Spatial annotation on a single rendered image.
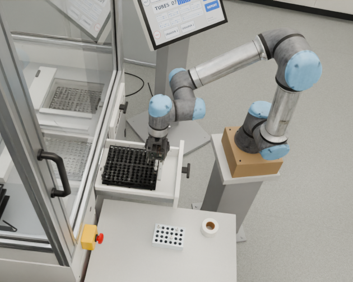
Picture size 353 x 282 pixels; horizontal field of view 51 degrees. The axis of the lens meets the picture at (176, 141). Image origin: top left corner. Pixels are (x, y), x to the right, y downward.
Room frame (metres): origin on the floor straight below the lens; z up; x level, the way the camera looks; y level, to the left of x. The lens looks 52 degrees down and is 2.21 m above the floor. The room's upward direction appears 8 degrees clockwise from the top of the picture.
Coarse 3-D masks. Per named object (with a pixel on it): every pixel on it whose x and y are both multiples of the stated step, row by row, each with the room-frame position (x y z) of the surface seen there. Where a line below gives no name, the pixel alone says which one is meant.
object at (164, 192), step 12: (108, 144) 0.99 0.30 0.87; (120, 144) 1.00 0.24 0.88; (132, 144) 1.00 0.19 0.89; (144, 144) 1.00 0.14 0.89; (168, 156) 1.00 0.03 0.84; (168, 168) 0.93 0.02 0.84; (96, 180) 0.82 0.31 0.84; (168, 180) 0.87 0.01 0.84; (96, 192) 0.75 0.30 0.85; (108, 192) 0.75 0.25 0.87; (120, 192) 0.76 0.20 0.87; (132, 192) 0.76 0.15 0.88; (144, 192) 0.76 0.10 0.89; (156, 192) 0.77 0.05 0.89; (168, 192) 0.81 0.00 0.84
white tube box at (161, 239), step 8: (160, 224) 0.68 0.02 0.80; (160, 232) 0.65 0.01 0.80; (168, 232) 0.65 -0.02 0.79; (176, 232) 0.65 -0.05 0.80; (184, 232) 0.66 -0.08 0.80; (152, 240) 0.61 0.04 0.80; (160, 240) 0.62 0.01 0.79; (168, 240) 0.62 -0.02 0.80; (176, 240) 0.62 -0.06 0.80; (168, 248) 0.60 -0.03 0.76; (176, 248) 0.60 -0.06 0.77
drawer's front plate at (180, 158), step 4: (180, 140) 1.02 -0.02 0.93; (180, 144) 1.00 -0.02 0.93; (180, 148) 0.98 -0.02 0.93; (180, 152) 0.96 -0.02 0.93; (180, 156) 0.94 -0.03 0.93; (180, 160) 0.92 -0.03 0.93; (180, 164) 0.90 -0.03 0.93; (176, 168) 0.94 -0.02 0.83; (180, 168) 0.88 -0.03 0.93; (176, 172) 0.88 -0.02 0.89; (180, 172) 0.86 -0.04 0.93; (176, 176) 0.84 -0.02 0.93; (180, 176) 0.84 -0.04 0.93; (176, 180) 0.82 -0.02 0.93; (176, 184) 0.80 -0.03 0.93; (176, 188) 0.78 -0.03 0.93; (176, 192) 0.76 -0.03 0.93; (176, 196) 0.74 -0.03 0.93; (176, 200) 0.74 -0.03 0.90; (176, 204) 0.74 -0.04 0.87; (176, 208) 0.74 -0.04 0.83
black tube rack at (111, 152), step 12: (108, 156) 0.91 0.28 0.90; (120, 156) 0.92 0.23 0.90; (132, 156) 0.93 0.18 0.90; (144, 156) 0.95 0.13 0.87; (108, 168) 0.85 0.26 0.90; (120, 168) 0.88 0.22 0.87; (132, 168) 0.86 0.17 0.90; (144, 168) 0.87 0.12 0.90; (108, 180) 0.79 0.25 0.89; (120, 180) 0.82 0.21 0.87; (132, 180) 0.81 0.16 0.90; (144, 180) 0.83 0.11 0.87; (156, 180) 0.84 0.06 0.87
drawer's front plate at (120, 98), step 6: (120, 84) 1.32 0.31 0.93; (120, 90) 1.28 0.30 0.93; (120, 96) 1.24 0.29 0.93; (120, 102) 1.23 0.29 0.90; (114, 108) 1.16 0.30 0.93; (114, 114) 1.12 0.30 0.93; (120, 114) 1.22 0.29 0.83; (114, 120) 1.09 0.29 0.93; (114, 126) 1.07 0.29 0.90; (114, 132) 1.07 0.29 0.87; (114, 138) 1.06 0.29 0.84
